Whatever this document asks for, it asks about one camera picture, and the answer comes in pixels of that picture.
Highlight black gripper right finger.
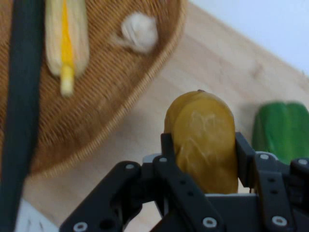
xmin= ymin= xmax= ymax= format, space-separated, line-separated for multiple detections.
xmin=235 ymin=131 xmax=309 ymax=232

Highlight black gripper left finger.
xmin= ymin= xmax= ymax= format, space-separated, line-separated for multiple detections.
xmin=59 ymin=132 xmax=225 ymax=232

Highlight brown yellow potato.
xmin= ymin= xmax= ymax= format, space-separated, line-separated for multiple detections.
xmin=164 ymin=89 xmax=240 ymax=195

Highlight green bell pepper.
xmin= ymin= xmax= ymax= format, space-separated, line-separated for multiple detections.
xmin=251 ymin=100 xmax=309 ymax=166

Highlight woven wicker basket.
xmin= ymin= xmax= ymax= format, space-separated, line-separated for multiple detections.
xmin=0 ymin=0 xmax=188 ymax=180

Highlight wooden cutting board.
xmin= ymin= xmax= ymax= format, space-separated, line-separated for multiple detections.
xmin=22 ymin=1 xmax=309 ymax=232

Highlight dark green cucumber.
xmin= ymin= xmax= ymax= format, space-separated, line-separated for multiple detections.
xmin=0 ymin=0 xmax=46 ymax=232

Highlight white garlic bulb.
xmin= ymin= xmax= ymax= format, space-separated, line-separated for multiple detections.
xmin=112 ymin=12 xmax=160 ymax=54

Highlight yellow corn cob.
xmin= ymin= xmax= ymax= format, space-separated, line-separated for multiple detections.
xmin=44 ymin=0 xmax=91 ymax=98

